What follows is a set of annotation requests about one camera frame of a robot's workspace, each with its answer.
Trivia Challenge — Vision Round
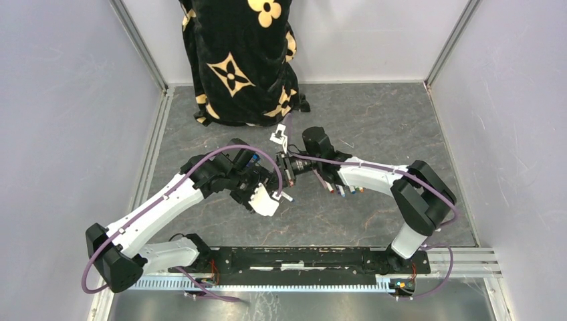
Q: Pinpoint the clear blue ballpoint pen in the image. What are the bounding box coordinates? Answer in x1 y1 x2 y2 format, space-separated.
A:
281 192 294 202

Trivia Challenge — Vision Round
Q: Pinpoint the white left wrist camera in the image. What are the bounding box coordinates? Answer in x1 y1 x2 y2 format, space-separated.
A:
248 183 279 217

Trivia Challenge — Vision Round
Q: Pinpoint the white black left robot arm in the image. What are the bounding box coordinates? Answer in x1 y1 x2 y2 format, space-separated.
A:
81 143 284 294

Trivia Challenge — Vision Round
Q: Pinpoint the pink gel pen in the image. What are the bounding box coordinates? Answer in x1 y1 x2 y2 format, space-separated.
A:
312 170 326 188

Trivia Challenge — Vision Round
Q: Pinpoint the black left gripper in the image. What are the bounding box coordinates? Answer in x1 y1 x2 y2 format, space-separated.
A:
226 160 276 211

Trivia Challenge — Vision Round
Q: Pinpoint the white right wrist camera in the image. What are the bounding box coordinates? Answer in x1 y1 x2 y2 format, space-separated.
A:
270 124 288 146

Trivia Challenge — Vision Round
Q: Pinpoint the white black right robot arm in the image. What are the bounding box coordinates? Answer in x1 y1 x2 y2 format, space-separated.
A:
270 124 458 273

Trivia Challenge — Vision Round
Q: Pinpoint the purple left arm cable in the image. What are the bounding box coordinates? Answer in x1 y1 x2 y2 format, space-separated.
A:
81 144 284 303

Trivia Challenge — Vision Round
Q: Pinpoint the black floral blanket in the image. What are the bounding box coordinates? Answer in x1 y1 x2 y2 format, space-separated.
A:
180 0 311 127

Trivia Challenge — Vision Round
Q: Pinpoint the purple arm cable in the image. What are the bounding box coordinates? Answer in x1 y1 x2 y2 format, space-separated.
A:
280 113 460 301
81 144 284 303

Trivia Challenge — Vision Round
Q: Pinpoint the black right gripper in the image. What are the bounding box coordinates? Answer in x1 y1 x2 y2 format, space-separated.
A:
265 151 320 194

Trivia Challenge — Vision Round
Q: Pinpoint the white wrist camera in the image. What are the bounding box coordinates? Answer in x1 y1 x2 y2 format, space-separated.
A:
270 124 288 146
248 183 279 217

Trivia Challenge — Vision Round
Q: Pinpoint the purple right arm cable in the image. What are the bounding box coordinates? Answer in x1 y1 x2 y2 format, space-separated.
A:
280 113 460 301

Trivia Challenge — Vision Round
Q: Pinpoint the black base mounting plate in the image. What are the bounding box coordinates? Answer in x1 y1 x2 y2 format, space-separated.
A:
184 246 431 286

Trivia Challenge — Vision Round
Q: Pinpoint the blue capped white marker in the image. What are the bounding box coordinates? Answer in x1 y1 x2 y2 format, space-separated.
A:
337 185 346 197

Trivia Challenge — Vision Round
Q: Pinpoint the red capped white marker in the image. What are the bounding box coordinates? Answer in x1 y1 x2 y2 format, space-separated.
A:
324 181 335 193

